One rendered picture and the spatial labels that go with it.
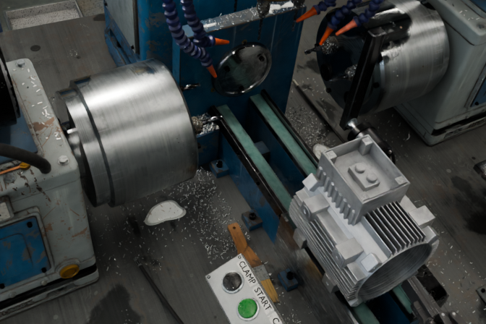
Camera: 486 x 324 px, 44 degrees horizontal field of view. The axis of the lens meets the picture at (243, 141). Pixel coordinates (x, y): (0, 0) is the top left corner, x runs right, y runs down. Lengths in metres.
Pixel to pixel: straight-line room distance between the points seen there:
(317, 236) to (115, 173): 0.37
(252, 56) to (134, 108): 0.37
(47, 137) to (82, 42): 0.77
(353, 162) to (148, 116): 0.37
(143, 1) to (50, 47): 0.53
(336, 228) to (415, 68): 0.45
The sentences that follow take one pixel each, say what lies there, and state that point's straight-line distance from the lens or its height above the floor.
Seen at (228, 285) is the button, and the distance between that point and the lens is 0.96.
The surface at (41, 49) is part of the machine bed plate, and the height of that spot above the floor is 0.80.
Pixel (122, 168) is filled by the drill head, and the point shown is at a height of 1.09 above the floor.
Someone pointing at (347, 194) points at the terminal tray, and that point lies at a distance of 1.02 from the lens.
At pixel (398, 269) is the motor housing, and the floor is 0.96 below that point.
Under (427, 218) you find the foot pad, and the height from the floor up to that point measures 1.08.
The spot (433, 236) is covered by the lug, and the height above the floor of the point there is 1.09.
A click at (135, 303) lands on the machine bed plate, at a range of 1.25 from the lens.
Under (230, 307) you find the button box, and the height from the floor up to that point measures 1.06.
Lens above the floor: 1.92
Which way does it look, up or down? 48 degrees down
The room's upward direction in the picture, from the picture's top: 8 degrees clockwise
